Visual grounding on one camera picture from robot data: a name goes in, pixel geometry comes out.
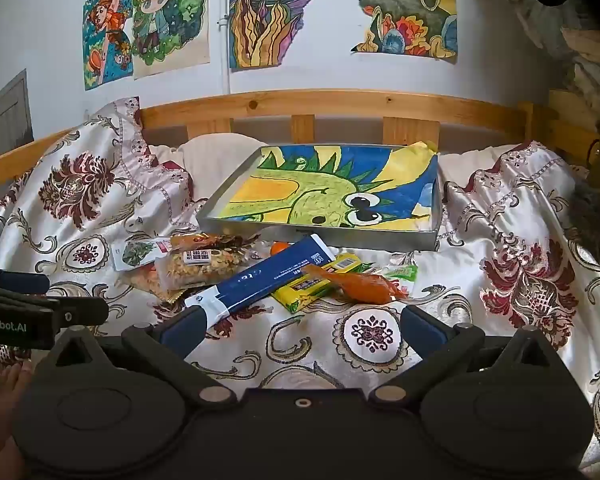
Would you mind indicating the gold foil snack packet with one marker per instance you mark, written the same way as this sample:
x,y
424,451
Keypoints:
x,y
200,240

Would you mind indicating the clear mixed nut snack bag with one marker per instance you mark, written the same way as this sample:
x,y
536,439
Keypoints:
x,y
205,270

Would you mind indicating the blue and white snack box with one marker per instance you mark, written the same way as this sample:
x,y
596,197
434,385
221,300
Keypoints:
x,y
270,280

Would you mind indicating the grey metal tray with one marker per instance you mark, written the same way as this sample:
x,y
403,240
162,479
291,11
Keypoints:
x,y
330,237

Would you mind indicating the person's left hand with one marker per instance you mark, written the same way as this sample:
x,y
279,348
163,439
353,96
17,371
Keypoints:
x,y
2,400

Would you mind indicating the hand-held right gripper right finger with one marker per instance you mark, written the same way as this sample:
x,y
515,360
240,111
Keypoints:
x,y
422,329

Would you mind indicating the orange translucent snack packet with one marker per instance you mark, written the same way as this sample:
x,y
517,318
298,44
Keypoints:
x,y
370,287

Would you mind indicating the red patterned gold-edged packet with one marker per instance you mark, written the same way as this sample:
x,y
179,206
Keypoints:
x,y
147,280

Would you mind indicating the yellow snack packet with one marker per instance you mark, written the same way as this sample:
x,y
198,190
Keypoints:
x,y
305,294

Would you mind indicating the white and green leaf packet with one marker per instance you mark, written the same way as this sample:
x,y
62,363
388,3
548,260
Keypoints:
x,y
137,254

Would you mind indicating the dark cloth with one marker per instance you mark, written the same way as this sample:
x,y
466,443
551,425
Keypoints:
x,y
597,225

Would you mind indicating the white wall conduit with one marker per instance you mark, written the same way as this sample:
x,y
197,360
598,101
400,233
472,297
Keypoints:
x,y
223,35

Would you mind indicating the small green and white packet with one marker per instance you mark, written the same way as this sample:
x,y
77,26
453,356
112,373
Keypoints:
x,y
402,275

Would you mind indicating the orange tangerine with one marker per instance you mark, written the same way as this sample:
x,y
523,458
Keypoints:
x,y
280,248

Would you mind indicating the patterned hanging cloth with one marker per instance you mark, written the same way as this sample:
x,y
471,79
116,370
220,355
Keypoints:
x,y
580,55

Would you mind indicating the dinosaur drawing paper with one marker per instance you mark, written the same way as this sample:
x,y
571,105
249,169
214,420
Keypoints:
x,y
325,185

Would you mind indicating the swirl pattern wall poster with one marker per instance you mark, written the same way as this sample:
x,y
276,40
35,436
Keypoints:
x,y
275,15

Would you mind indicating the cartoon girl wall poster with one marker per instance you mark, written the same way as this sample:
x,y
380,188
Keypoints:
x,y
170,15

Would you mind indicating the torn landscape wall poster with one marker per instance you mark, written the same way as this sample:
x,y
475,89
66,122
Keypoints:
x,y
410,10

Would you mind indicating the grey wall panel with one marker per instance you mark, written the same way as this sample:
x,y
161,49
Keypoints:
x,y
7,125

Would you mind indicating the floral satin blanket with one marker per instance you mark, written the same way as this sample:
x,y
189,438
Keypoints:
x,y
375,332

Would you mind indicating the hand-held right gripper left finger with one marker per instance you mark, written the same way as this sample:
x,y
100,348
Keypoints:
x,y
182,331

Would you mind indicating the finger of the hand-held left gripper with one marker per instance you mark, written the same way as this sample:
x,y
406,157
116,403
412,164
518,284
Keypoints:
x,y
80,312
20,282

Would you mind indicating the cream pillow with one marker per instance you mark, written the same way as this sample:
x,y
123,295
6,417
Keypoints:
x,y
215,155
470,157

